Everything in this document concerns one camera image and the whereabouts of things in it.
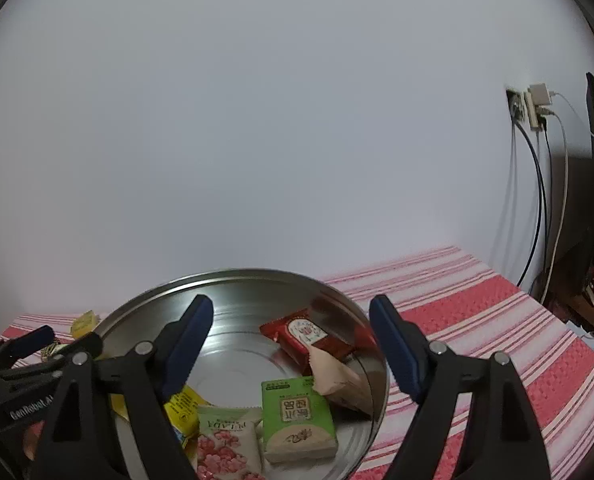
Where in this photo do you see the red snack packet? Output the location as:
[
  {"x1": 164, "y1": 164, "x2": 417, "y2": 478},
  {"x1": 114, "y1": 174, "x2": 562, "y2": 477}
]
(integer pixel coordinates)
[{"x1": 259, "y1": 308, "x2": 356, "y2": 376}]

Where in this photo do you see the green square sachet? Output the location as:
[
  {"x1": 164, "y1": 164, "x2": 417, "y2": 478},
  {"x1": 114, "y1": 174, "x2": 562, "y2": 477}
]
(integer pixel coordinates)
[{"x1": 261, "y1": 376, "x2": 338, "y2": 464}]

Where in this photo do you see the red white striped cloth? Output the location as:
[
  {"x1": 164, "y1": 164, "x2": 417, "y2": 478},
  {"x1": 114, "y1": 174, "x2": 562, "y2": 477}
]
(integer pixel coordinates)
[{"x1": 0, "y1": 246, "x2": 594, "y2": 480}]

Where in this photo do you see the yellow square sponge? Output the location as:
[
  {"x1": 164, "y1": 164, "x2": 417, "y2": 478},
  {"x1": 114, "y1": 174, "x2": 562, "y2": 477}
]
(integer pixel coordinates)
[{"x1": 71, "y1": 310, "x2": 102, "y2": 338}]

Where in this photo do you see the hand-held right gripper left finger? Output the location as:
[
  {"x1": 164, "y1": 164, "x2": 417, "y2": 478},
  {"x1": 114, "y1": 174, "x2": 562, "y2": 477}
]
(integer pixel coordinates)
[{"x1": 29, "y1": 294, "x2": 214, "y2": 480}]

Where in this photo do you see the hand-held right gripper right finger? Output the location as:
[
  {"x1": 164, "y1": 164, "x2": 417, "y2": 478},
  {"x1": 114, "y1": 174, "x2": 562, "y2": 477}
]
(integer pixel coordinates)
[{"x1": 369, "y1": 294, "x2": 552, "y2": 480}]

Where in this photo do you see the white charger plug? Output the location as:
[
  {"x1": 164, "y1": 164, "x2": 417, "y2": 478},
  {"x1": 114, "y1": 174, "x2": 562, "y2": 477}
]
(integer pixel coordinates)
[{"x1": 528, "y1": 81, "x2": 555, "y2": 106}]

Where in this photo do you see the pink floral snack packet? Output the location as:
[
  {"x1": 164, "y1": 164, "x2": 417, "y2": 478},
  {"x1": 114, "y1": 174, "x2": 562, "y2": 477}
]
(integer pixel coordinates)
[{"x1": 196, "y1": 405, "x2": 265, "y2": 480}]

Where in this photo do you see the wall socket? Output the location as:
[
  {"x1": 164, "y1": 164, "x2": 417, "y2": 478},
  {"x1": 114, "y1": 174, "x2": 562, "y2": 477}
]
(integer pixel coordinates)
[{"x1": 506, "y1": 87, "x2": 525, "y2": 123}]

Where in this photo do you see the round printed metal tin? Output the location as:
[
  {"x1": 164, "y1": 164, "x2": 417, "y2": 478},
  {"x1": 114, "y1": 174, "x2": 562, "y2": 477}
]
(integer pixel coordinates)
[{"x1": 91, "y1": 267, "x2": 390, "y2": 480}]

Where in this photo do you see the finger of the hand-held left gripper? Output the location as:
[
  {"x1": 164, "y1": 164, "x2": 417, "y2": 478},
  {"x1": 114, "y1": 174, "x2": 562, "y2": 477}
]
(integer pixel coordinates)
[
  {"x1": 0, "y1": 326, "x2": 56, "y2": 362},
  {"x1": 7, "y1": 332, "x2": 104, "y2": 384}
]

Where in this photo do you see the white cable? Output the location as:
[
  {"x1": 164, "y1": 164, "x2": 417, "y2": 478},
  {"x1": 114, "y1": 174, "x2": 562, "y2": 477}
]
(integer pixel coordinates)
[{"x1": 544, "y1": 91, "x2": 578, "y2": 303}]

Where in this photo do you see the beige serrated packet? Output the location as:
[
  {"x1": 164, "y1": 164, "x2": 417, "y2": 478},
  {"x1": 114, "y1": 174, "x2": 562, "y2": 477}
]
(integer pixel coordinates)
[{"x1": 309, "y1": 347, "x2": 375, "y2": 421}]

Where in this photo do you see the black cable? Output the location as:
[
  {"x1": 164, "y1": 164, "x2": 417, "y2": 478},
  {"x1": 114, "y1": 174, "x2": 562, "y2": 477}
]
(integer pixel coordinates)
[
  {"x1": 514, "y1": 119, "x2": 548, "y2": 293},
  {"x1": 542, "y1": 127, "x2": 552, "y2": 273}
]

